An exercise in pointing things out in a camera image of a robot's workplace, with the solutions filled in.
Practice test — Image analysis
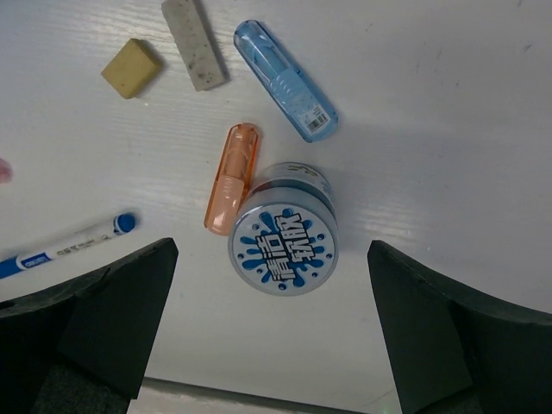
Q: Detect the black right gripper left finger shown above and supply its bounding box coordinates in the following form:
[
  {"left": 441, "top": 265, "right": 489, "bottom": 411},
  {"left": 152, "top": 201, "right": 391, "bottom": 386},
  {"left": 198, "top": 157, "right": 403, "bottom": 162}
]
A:
[{"left": 1, "top": 238, "right": 179, "bottom": 413}]

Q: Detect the blue white marker pen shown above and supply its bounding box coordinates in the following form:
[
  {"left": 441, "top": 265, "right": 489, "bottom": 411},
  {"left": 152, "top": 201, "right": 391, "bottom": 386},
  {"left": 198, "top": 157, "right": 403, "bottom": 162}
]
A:
[{"left": 1, "top": 212, "right": 139, "bottom": 279}]

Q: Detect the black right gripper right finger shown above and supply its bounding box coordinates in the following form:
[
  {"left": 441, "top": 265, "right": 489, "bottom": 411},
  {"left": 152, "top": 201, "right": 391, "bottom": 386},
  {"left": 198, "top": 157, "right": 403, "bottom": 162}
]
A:
[{"left": 367, "top": 241, "right": 551, "bottom": 413}]

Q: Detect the yellow eraser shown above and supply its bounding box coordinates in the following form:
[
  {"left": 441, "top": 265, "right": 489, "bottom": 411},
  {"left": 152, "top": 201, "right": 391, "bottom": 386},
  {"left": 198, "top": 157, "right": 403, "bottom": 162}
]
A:
[{"left": 101, "top": 38, "right": 164, "bottom": 99}]

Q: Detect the grey eraser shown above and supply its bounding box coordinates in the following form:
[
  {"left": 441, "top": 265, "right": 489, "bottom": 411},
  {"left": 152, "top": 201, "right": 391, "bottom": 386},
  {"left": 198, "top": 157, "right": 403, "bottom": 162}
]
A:
[{"left": 161, "top": 0, "right": 229, "bottom": 91}]

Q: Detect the blue translucent case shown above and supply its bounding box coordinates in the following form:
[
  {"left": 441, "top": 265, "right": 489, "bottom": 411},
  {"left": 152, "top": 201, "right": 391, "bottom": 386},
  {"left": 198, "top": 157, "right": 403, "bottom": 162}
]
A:
[{"left": 234, "top": 20, "right": 339, "bottom": 143}]

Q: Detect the orange translucent case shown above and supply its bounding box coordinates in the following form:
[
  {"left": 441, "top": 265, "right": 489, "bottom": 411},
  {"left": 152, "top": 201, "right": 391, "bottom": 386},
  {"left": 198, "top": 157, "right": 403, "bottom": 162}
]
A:
[{"left": 204, "top": 122, "right": 260, "bottom": 236}]

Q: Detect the blue slime jar printed lid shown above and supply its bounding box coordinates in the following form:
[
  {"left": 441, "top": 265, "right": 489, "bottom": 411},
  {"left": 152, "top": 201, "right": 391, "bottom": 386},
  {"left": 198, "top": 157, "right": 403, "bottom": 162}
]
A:
[{"left": 228, "top": 162, "right": 339, "bottom": 297}]

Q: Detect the pink translucent case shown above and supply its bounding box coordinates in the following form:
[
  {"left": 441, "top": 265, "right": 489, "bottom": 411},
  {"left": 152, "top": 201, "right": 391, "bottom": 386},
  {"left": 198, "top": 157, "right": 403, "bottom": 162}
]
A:
[{"left": 0, "top": 159, "right": 13, "bottom": 184}]

